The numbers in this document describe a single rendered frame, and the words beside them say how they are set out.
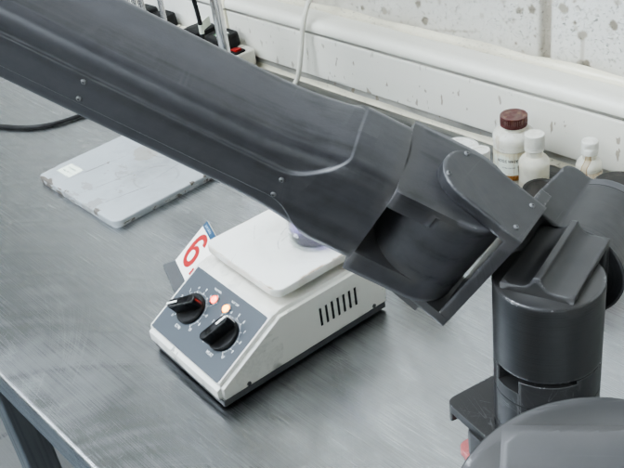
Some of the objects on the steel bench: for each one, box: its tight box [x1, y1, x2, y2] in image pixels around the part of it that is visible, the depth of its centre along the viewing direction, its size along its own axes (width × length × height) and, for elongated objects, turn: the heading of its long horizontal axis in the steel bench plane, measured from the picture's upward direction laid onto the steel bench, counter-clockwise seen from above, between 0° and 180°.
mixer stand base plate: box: [40, 136, 212, 228], centre depth 122 cm, size 30×20×1 cm, turn 143°
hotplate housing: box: [150, 254, 386, 407], centre depth 87 cm, size 22×13×8 cm, turn 139°
